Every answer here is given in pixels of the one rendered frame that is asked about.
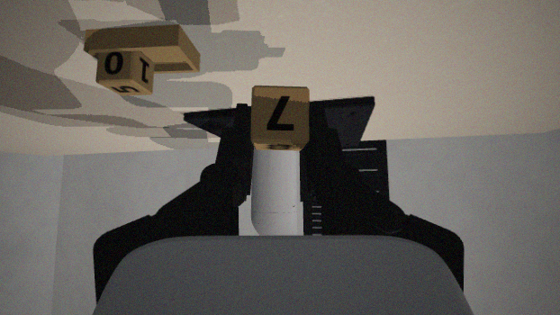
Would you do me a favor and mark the tan number cube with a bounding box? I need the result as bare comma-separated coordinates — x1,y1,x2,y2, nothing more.
250,85,310,151
95,50,155,95

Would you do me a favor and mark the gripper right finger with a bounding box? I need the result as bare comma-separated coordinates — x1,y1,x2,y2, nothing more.
303,104,464,292

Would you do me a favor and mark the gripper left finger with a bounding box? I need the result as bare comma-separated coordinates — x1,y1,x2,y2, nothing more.
93,103,254,305

